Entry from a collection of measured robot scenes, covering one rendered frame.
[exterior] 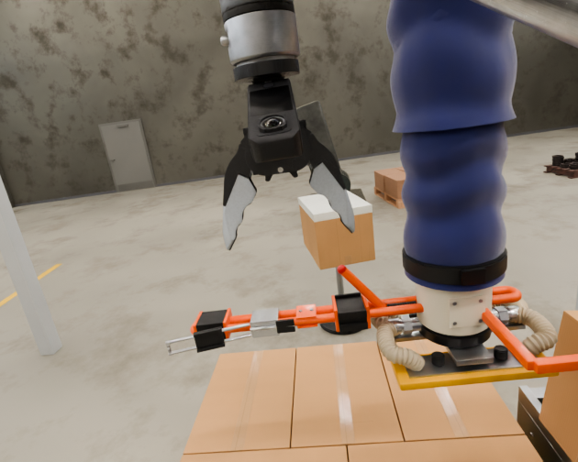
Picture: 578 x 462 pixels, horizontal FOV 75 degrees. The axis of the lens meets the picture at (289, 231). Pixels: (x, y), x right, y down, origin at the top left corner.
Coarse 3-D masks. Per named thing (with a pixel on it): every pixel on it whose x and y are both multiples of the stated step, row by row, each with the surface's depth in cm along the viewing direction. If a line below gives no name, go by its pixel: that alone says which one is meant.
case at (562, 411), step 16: (576, 320) 106; (560, 336) 113; (576, 336) 106; (560, 352) 113; (576, 352) 106; (560, 384) 113; (576, 384) 106; (544, 400) 120; (560, 400) 113; (576, 400) 106; (544, 416) 120; (560, 416) 113; (576, 416) 106; (560, 432) 113; (576, 432) 106; (576, 448) 106
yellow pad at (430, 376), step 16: (448, 352) 91; (496, 352) 85; (400, 368) 88; (432, 368) 85; (448, 368) 85; (464, 368) 84; (480, 368) 83; (496, 368) 83; (512, 368) 83; (400, 384) 83; (416, 384) 83; (432, 384) 83; (448, 384) 83; (464, 384) 83
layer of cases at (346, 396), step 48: (240, 384) 170; (288, 384) 165; (336, 384) 161; (384, 384) 157; (480, 384) 150; (192, 432) 147; (240, 432) 144; (288, 432) 140; (336, 432) 138; (384, 432) 135; (432, 432) 132; (480, 432) 129
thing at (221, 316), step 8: (200, 312) 99; (208, 312) 99; (216, 312) 98; (224, 312) 98; (200, 320) 95; (208, 320) 94; (216, 320) 94; (224, 320) 93; (200, 328) 93; (208, 328) 93; (224, 336) 94
